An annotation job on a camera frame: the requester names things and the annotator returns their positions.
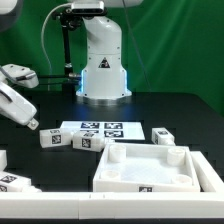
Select white camera cable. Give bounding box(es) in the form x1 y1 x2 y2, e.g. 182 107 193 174
40 3 73 92

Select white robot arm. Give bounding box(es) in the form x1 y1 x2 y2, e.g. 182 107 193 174
0 0 143 130

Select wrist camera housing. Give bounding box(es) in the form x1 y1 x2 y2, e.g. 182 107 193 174
0 64 39 88

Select white tag sheet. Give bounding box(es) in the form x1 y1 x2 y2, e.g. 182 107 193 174
61 121 145 140

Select black cables on table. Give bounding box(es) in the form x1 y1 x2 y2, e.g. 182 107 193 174
36 73 81 86

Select white square table top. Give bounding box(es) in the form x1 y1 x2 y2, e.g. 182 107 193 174
93 143 200 192

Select silver camera on stand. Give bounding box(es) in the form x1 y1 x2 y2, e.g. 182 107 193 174
71 0 106 16

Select black camera stand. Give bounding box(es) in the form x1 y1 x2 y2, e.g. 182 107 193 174
52 8 82 93

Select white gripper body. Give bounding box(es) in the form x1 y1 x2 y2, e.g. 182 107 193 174
0 82 39 130

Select white U-shaped obstacle fence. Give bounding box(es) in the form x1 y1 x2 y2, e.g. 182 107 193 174
0 151 224 219

